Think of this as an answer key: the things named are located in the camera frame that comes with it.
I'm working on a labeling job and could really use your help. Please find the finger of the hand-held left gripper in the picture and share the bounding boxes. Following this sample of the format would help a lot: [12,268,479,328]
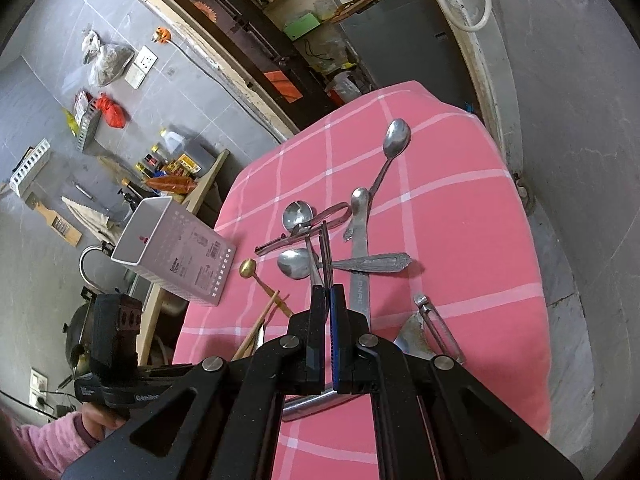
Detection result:
[142,363,202,380]

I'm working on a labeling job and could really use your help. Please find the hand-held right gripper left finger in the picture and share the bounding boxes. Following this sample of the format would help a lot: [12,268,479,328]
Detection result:
[60,285,333,480]

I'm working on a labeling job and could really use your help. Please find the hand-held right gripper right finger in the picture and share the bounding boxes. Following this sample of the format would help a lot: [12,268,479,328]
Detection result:
[331,284,583,480]

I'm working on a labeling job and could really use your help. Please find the dark steel chopstick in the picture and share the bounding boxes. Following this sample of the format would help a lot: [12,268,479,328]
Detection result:
[324,220,335,289]
[318,221,329,289]

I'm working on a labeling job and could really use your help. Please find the white plastic utensil holder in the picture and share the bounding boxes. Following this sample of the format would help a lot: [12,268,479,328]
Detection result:
[111,196,237,307]

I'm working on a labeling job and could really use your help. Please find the steel tongs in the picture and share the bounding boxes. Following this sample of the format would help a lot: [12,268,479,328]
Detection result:
[255,202,353,256]

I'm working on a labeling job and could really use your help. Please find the large long-handled steel spoon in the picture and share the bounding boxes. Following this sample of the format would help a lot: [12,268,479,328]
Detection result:
[366,118,412,226]

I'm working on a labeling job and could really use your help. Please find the person's left forearm pink sleeve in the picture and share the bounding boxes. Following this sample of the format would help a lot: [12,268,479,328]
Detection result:
[0,407,101,480]

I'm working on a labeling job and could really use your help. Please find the person's left hand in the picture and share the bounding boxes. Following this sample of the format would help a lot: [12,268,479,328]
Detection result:
[80,404,128,442]

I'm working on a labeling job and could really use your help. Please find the dark round pot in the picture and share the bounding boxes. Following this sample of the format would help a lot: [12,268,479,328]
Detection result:
[62,304,97,372]

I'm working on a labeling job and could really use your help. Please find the wooden chopstick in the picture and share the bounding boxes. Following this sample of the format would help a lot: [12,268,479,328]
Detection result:
[242,307,275,358]
[231,290,281,361]

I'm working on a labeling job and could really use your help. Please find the rusty steel scraper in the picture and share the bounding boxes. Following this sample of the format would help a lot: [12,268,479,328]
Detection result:
[392,310,432,359]

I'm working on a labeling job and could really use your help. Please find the steel faucet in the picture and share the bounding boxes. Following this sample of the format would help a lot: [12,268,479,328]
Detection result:
[78,241,119,292]

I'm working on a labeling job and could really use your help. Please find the oval steel spoon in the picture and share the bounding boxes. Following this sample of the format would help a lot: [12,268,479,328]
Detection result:
[277,248,321,287]

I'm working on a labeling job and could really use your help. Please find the steel table knife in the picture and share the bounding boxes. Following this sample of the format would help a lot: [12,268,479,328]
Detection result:
[347,187,374,323]

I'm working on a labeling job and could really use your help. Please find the steel peeler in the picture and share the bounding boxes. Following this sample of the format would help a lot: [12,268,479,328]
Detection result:
[413,294,466,365]

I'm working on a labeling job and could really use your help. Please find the small gold spoon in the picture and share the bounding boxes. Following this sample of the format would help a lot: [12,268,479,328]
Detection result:
[240,258,294,319]

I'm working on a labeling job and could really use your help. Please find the wooden grater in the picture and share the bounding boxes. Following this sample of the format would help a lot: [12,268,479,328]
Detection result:
[29,194,84,248]

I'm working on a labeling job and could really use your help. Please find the round steel soup spoon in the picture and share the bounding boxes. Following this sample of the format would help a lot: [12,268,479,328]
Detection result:
[282,201,316,235]

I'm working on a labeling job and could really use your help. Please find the orange snack packet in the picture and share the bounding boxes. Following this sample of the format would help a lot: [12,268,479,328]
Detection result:
[144,174,199,194]

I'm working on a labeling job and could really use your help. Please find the pink checked tablecloth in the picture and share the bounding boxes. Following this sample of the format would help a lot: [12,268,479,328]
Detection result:
[170,80,553,480]

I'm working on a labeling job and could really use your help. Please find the wooden counter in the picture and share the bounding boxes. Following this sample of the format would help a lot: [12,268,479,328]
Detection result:
[179,148,231,217]

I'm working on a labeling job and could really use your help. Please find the white plastic rack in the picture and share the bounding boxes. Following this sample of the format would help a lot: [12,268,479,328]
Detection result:
[9,138,52,197]

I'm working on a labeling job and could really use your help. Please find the grey perforated metal basket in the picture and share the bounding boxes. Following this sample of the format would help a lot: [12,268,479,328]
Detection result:
[75,100,104,154]

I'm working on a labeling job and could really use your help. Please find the red plastic bag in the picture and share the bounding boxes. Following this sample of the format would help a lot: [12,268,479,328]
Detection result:
[95,92,130,130]

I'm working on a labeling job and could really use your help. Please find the orange sign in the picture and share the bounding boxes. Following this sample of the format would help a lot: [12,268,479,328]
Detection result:
[262,70,304,104]

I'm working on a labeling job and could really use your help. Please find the clear plastic bag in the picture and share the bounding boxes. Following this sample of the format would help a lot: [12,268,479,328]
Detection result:
[81,30,136,87]

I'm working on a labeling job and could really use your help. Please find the grey cabinet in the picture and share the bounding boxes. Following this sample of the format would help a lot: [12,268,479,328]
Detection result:
[339,0,478,108]

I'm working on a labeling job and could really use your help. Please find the green box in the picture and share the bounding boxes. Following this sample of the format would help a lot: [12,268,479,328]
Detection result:
[283,12,322,41]

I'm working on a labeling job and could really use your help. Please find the flat steel utensil handle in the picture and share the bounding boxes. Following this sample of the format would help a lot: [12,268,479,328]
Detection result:
[281,385,362,422]

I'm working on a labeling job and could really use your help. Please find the silver spoon ornate handle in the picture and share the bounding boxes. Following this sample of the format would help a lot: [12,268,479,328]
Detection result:
[332,252,413,275]

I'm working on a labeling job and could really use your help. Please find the white wall socket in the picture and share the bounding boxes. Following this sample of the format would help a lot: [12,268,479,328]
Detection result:
[123,45,159,90]

